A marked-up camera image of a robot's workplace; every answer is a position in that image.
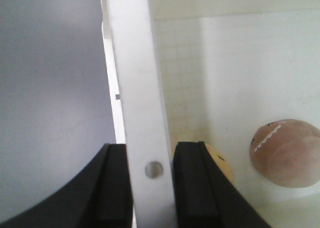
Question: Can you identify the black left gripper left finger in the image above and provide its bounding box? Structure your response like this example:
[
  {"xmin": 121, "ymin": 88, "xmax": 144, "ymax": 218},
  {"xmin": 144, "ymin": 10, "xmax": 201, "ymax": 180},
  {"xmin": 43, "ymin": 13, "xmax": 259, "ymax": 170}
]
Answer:
[{"xmin": 1, "ymin": 144, "xmax": 133, "ymax": 227}]

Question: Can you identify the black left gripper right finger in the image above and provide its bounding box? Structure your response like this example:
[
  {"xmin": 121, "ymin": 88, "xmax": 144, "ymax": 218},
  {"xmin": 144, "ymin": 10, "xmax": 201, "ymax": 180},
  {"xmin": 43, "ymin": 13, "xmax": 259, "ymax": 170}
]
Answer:
[{"xmin": 172, "ymin": 140, "xmax": 272, "ymax": 228}]

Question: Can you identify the cream plush ball green trim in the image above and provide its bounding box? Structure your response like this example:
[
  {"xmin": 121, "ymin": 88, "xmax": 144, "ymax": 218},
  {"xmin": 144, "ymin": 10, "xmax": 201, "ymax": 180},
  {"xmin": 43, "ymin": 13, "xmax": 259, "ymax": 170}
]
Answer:
[{"xmin": 171, "ymin": 143, "xmax": 235, "ymax": 182}]

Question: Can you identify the pink plush ball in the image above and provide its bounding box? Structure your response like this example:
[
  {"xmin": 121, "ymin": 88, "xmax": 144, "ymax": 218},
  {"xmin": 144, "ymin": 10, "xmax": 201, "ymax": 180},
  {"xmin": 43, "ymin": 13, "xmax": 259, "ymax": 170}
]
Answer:
[{"xmin": 249, "ymin": 119, "xmax": 320, "ymax": 188}]

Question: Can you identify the white Totelife plastic crate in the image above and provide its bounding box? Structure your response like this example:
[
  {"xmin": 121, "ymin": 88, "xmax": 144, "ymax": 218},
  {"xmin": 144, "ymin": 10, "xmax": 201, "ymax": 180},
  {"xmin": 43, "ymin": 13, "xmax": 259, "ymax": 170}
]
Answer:
[{"xmin": 101, "ymin": 0, "xmax": 320, "ymax": 227}]

